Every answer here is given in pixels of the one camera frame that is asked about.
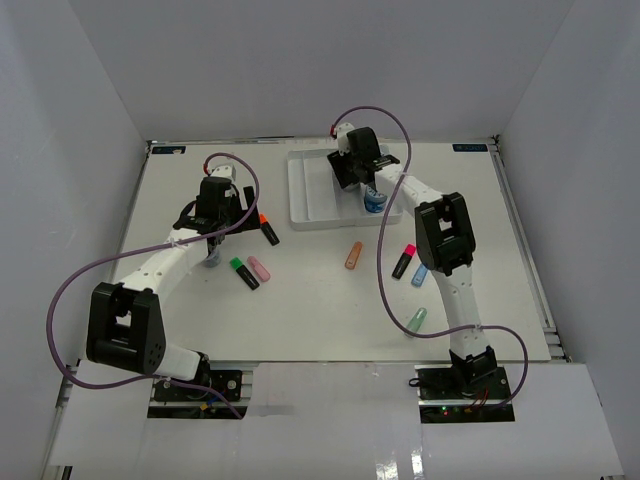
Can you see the pink cap black highlighter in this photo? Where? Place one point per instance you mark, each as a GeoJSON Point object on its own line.
{"type": "Point", "coordinates": [404, 261]}

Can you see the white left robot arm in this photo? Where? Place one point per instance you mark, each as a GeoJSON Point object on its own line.
{"type": "Point", "coordinates": [126, 328]}

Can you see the pastel pink mini highlighter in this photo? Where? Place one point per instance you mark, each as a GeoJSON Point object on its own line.
{"type": "Point", "coordinates": [259, 269]}

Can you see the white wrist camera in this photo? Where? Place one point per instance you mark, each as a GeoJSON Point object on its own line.
{"type": "Point", "coordinates": [224, 171]}
{"type": "Point", "coordinates": [340, 134]}

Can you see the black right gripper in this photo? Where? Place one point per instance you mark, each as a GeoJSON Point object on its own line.
{"type": "Point", "coordinates": [338, 164]}

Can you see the green cap black highlighter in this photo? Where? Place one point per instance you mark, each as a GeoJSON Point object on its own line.
{"type": "Point", "coordinates": [244, 273]}

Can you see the left blue corner label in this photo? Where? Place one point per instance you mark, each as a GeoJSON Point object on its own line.
{"type": "Point", "coordinates": [168, 150]}

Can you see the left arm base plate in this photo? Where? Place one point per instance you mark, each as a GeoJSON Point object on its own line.
{"type": "Point", "coordinates": [227, 382]}

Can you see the orange cap black highlighter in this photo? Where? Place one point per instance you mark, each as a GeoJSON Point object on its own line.
{"type": "Point", "coordinates": [268, 230]}

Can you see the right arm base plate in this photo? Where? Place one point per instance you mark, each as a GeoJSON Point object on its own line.
{"type": "Point", "coordinates": [442, 400]}

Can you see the pastel blue mini highlighter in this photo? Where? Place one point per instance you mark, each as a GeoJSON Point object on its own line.
{"type": "Point", "coordinates": [419, 276]}

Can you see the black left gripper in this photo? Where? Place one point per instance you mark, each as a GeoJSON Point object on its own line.
{"type": "Point", "coordinates": [250, 223]}

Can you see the pastel orange mini highlighter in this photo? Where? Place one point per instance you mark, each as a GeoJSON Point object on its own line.
{"type": "Point", "coordinates": [353, 256]}

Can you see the blue lidded tub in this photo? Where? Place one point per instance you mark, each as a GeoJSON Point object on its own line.
{"type": "Point", "coordinates": [374, 201]}

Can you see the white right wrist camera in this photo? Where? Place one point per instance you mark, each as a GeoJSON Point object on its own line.
{"type": "Point", "coordinates": [340, 134]}

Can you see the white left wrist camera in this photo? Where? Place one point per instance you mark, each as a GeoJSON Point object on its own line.
{"type": "Point", "coordinates": [224, 171]}

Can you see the white compartment tray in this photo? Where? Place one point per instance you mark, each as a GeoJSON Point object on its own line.
{"type": "Point", "coordinates": [316, 200]}

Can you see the blue corner label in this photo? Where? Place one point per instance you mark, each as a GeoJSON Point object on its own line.
{"type": "Point", "coordinates": [168, 150]}
{"type": "Point", "coordinates": [469, 147]}

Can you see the pastel green mini highlighter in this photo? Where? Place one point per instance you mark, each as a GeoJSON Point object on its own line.
{"type": "Point", "coordinates": [415, 323]}

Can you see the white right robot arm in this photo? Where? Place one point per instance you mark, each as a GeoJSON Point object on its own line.
{"type": "Point", "coordinates": [444, 241]}

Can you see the right blue corner label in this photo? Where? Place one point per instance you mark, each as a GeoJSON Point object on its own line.
{"type": "Point", "coordinates": [469, 147]}

